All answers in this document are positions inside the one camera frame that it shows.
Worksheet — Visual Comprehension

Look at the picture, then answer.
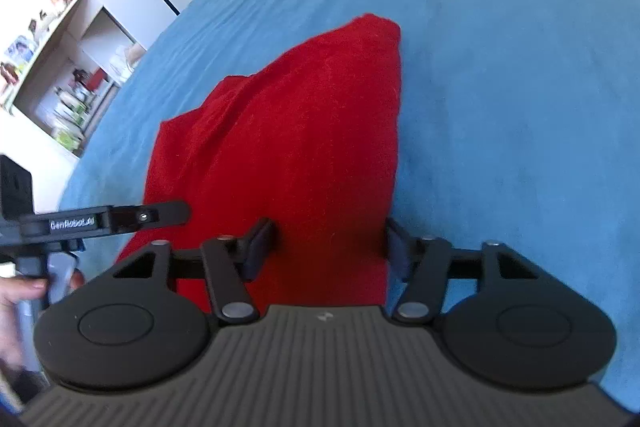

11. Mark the red box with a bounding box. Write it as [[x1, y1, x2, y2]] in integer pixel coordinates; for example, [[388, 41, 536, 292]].
[[84, 67, 109, 94]]

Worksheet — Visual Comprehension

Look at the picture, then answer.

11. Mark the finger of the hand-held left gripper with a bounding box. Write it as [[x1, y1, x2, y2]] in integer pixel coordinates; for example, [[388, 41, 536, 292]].
[[111, 201, 192, 233]]

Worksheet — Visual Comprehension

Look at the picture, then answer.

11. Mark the person's left hand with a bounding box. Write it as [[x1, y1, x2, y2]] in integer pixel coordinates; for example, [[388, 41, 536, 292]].
[[0, 279, 49, 365]]

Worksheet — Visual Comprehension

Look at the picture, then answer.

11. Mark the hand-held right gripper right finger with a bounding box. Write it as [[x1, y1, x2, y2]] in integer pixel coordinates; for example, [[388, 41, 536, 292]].
[[385, 217, 539, 324]]

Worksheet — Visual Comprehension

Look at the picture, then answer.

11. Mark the red knit sweater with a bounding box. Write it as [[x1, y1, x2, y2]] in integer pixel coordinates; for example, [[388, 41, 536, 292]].
[[111, 13, 403, 308]]

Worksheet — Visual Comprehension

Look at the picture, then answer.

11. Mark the blue bed blanket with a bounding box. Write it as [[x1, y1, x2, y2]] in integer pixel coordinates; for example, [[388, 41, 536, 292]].
[[60, 0, 640, 413]]

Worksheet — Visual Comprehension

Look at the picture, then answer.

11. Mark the white shelf unit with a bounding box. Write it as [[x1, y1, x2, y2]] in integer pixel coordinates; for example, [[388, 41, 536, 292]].
[[0, 0, 182, 160]]

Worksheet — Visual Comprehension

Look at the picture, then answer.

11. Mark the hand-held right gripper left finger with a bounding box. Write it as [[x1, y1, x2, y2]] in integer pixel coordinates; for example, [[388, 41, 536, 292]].
[[114, 217, 277, 324]]

